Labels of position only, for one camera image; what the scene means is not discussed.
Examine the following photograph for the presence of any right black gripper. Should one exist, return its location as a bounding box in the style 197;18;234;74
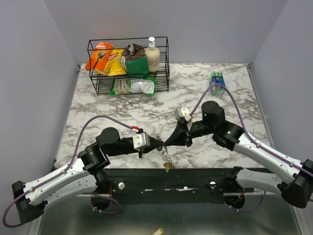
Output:
165;119;216;147

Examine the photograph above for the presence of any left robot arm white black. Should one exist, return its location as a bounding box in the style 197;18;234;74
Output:
12;127;164;224

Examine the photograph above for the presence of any yellow key tag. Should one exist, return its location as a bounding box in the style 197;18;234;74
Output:
163;162;172;173

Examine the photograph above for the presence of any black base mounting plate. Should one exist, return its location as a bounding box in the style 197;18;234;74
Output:
90;166;255;205

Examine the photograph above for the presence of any green white snack bag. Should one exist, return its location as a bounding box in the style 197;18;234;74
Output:
109;72;157;96

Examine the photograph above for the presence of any blue green sponge pack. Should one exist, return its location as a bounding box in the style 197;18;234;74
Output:
209;72;225;96

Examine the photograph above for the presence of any green brown bag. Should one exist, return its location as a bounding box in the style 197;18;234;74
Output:
121;44;149;77

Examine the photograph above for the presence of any cream soap pump bottle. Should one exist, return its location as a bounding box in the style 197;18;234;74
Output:
145;37;160;72

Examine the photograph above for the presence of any yellow tag on floor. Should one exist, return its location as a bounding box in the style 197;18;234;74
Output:
152;228;164;235

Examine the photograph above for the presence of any yellow chips bag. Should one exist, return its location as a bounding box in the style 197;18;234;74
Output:
95;48;126;76

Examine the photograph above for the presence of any orange razor package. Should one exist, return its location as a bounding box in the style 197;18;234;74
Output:
85;42;113;73

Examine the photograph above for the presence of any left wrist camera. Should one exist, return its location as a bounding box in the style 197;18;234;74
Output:
132;126;150;152

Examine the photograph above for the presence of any black wire rack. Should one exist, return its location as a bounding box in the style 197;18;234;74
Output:
85;36;170;95

